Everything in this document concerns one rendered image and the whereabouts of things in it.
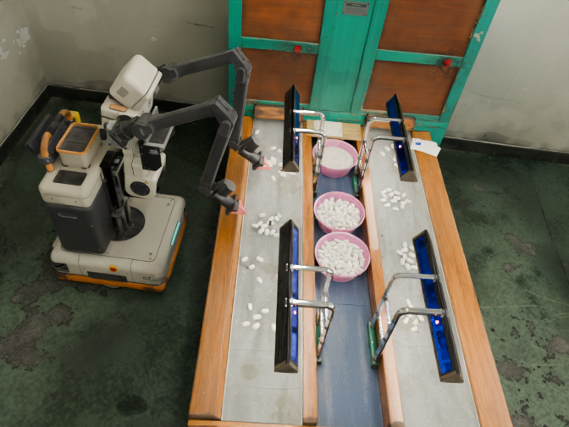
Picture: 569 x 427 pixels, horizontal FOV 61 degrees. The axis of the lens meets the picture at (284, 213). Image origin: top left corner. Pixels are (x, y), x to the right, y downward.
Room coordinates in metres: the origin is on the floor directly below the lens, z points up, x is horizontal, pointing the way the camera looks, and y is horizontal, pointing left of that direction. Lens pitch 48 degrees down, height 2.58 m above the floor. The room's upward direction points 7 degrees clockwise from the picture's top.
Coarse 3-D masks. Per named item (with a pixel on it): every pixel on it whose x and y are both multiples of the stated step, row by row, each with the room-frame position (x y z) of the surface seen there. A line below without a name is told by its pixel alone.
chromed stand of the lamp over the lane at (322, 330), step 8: (296, 264) 1.08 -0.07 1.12; (320, 272) 1.06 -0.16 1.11; (328, 272) 1.07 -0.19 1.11; (328, 280) 1.07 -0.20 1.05; (328, 288) 1.07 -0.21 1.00; (328, 296) 1.06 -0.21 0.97; (296, 304) 0.91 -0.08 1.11; (304, 304) 0.91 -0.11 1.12; (312, 304) 0.92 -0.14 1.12; (320, 304) 0.92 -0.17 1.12; (328, 304) 0.92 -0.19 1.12; (320, 312) 1.05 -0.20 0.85; (328, 312) 0.99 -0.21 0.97; (320, 320) 1.02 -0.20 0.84; (328, 320) 0.92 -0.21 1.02; (320, 328) 1.06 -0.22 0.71; (328, 328) 0.91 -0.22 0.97; (320, 336) 0.95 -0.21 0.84; (320, 344) 0.92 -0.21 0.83; (320, 352) 0.91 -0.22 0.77; (320, 360) 0.91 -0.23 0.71
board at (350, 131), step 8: (312, 120) 2.43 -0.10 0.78; (312, 128) 2.35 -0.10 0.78; (344, 128) 2.39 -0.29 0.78; (352, 128) 2.40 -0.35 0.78; (360, 128) 2.41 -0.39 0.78; (328, 136) 2.29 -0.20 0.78; (336, 136) 2.30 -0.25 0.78; (344, 136) 2.31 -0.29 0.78; (352, 136) 2.32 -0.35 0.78; (360, 136) 2.33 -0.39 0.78
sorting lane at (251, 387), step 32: (256, 128) 2.33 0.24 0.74; (256, 192) 1.79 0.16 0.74; (288, 192) 1.82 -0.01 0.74; (256, 256) 1.37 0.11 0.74; (256, 288) 1.20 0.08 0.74; (256, 320) 1.04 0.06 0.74; (256, 352) 0.89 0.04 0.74; (256, 384) 0.76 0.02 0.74; (288, 384) 0.78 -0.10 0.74; (224, 416) 0.63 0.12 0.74; (256, 416) 0.64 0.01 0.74; (288, 416) 0.66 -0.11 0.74
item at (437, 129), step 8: (232, 104) 2.41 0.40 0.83; (248, 104) 2.42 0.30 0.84; (248, 112) 2.42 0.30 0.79; (328, 112) 2.45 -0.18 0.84; (336, 112) 2.46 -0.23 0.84; (344, 112) 2.47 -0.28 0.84; (280, 120) 2.44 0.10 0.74; (328, 120) 2.45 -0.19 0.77; (336, 120) 2.46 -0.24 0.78; (344, 120) 2.46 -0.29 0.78; (352, 120) 2.46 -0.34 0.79; (360, 120) 2.47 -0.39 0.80; (416, 120) 2.49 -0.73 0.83; (424, 120) 2.50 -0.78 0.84; (432, 120) 2.50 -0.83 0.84; (376, 128) 2.49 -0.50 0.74; (416, 128) 2.49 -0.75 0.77; (424, 128) 2.50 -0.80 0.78; (432, 128) 2.50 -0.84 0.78; (440, 128) 2.50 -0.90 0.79; (432, 136) 2.50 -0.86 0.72; (440, 136) 2.50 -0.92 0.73
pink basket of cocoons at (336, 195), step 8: (328, 192) 1.83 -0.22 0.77; (336, 192) 1.84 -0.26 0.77; (320, 200) 1.79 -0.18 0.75; (328, 200) 1.82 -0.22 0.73; (344, 200) 1.83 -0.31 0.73; (352, 200) 1.82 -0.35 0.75; (360, 208) 1.76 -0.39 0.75; (360, 216) 1.73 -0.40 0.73; (320, 224) 1.64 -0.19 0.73; (360, 224) 1.64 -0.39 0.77; (328, 232) 1.62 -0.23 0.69
